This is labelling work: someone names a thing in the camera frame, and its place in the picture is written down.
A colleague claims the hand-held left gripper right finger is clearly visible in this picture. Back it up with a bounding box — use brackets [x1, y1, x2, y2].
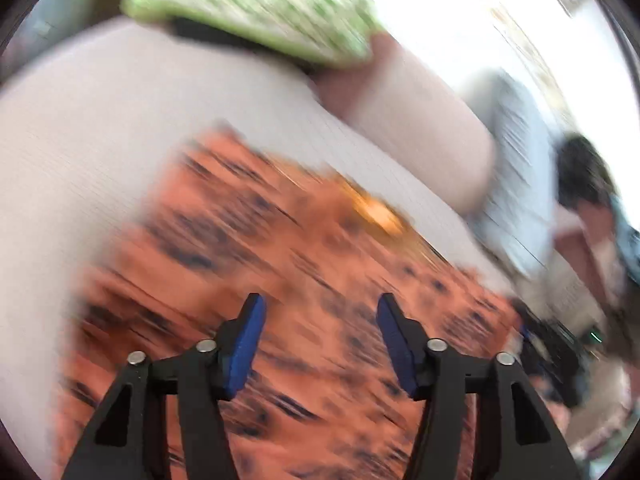
[376, 292, 583, 480]

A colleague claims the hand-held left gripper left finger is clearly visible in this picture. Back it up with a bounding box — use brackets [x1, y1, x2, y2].
[60, 292, 267, 480]

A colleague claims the orange floral cloth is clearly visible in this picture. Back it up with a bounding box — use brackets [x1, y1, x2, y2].
[52, 127, 526, 480]

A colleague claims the person's right forearm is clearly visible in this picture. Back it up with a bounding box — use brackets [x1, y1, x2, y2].
[555, 205, 623, 321]

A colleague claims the pink checked bolster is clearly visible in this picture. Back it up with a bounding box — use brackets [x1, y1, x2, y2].
[315, 34, 498, 217]

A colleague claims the beige sofa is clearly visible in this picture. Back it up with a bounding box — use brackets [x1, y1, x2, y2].
[0, 15, 511, 461]

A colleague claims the green patterned pillow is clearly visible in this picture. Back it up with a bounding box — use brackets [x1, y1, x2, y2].
[120, 0, 381, 68]

